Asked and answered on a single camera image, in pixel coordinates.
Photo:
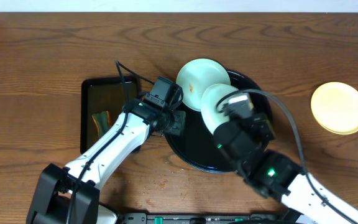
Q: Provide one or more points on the light green plate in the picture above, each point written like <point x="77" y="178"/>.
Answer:
<point x="196" y="76"/>
<point x="211" y="117"/>

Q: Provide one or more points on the light green plate top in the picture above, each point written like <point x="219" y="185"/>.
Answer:
<point x="196" y="76"/>

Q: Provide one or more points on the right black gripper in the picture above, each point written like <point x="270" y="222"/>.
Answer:
<point x="261" y="125"/>

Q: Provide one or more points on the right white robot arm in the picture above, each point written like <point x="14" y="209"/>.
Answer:
<point x="243" y="142"/>

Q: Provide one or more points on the yellow plate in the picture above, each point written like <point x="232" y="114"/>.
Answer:
<point x="334" y="106"/>

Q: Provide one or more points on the black rectangular tray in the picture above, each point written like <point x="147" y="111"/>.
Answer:
<point x="97" y="95"/>

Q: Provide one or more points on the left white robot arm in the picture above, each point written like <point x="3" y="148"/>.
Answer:
<point x="71" y="194"/>

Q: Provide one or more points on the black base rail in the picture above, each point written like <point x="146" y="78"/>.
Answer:
<point x="143" y="218"/>

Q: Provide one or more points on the black round tray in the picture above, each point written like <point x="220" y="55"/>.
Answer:
<point x="196" y="145"/>

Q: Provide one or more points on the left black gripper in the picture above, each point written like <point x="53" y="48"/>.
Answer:
<point x="177" y="122"/>

